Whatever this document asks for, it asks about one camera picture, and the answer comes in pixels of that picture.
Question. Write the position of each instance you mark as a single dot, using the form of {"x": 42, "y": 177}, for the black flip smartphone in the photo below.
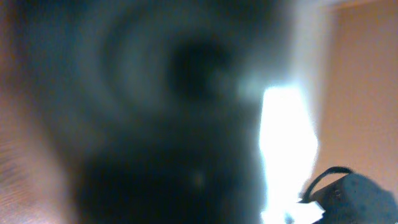
{"x": 154, "y": 107}

